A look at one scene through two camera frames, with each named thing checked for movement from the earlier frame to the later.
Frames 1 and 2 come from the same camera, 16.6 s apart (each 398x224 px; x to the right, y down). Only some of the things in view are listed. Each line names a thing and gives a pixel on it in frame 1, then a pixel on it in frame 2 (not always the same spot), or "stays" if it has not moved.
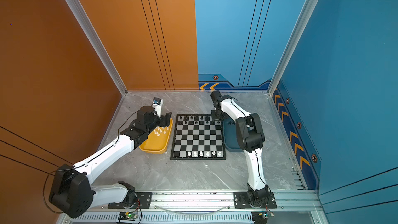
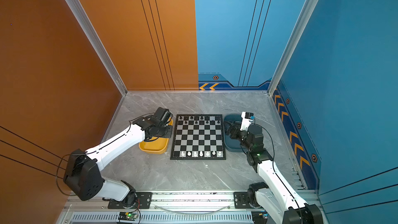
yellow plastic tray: (158, 141) stays
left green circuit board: (126, 215) stays
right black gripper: (214, 118) -> (233, 127)
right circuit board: (260, 217) stays
